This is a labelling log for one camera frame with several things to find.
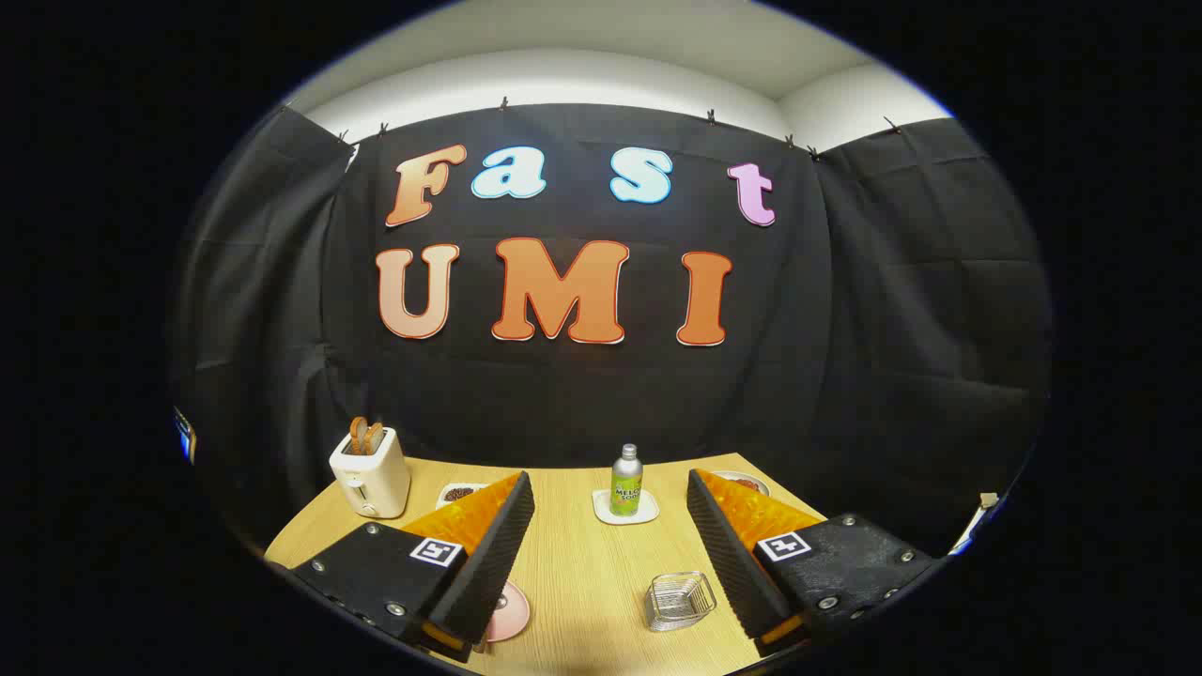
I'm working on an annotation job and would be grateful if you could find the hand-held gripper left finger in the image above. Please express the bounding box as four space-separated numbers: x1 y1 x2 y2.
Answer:
291 471 536 663

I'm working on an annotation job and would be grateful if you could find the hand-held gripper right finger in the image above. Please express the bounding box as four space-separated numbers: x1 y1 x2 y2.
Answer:
687 469 940 649

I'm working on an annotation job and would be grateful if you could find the pink round plate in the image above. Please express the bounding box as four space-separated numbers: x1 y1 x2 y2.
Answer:
484 579 532 644

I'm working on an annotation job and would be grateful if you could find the white oval food plate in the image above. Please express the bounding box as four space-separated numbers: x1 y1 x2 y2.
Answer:
711 470 771 498

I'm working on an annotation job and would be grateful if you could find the white square coaster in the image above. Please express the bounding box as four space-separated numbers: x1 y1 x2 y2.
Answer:
593 488 660 526

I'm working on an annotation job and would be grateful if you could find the green soda bottle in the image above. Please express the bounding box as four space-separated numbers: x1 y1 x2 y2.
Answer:
610 444 645 517

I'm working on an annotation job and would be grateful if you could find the white toaster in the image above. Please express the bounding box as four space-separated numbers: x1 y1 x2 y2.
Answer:
329 427 411 519

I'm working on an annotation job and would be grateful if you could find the white printed board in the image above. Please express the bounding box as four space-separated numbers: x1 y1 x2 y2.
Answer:
948 492 1001 557

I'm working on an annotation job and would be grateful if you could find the black backdrop cloth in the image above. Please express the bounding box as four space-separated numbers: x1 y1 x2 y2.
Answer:
169 101 1053 564

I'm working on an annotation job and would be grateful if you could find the metal wire basket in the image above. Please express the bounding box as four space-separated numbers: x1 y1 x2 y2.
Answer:
644 571 717 632

